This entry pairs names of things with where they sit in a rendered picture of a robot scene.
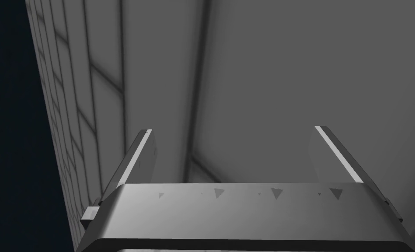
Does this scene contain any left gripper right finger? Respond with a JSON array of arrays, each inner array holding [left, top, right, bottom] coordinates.
[[308, 125, 387, 203]]

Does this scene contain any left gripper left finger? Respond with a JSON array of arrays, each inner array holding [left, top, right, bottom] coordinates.
[[100, 129, 158, 203]]

